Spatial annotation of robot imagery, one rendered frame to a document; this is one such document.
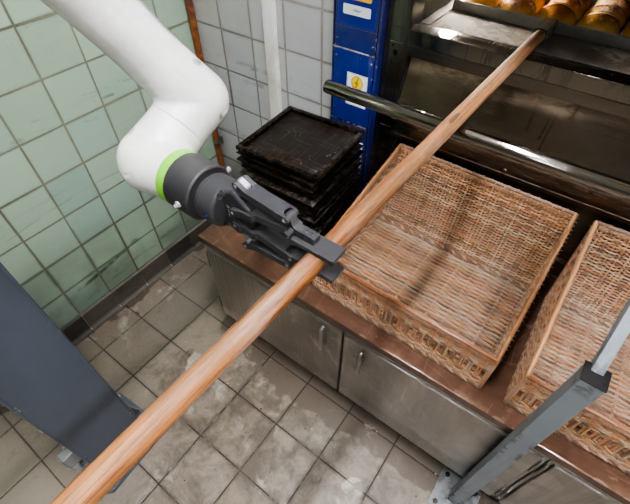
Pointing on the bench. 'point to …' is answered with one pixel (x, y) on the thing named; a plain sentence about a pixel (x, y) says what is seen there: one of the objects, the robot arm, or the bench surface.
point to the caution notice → (356, 84)
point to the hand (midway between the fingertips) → (318, 254)
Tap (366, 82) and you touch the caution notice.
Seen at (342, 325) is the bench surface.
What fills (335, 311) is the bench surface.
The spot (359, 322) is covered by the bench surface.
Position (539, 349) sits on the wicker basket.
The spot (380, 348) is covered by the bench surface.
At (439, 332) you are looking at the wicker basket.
